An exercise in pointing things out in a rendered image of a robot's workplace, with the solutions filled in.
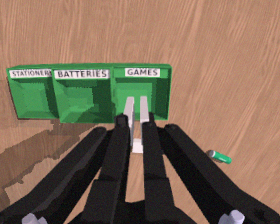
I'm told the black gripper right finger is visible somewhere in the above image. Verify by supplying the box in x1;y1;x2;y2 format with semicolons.
140;96;280;224

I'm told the green three-compartment bin rack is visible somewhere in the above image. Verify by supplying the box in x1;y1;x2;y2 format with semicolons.
6;63;172;124

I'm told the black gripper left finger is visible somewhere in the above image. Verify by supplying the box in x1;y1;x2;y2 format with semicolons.
0;97;135;224

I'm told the green aa battery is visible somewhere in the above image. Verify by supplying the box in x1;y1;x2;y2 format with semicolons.
209;150;232;164

